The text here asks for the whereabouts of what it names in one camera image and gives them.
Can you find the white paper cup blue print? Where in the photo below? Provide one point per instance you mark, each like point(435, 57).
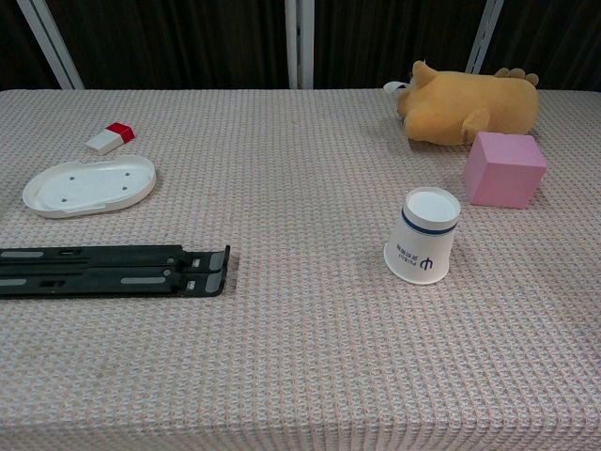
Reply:
point(422, 244)

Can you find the woven pinkish tablecloth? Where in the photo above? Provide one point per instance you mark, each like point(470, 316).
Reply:
point(282, 338)

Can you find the black folding laptop stand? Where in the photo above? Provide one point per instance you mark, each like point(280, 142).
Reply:
point(103, 272)

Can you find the yellow plush toy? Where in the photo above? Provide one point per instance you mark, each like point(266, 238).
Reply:
point(469, 105)

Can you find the white eraser red cap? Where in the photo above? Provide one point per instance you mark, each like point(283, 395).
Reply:
point(109, 138)

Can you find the pink cube box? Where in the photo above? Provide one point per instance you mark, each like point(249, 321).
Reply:
point(504, 171)

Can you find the white oval plastic tray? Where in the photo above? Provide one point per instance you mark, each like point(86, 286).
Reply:
point(89, 185)

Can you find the dark curtain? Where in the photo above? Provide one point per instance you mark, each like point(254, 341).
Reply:
point(178, 42)

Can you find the white metal frame post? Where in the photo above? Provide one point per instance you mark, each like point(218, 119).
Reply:
point(299, 42)
point(483, 35)
point(49, 42)

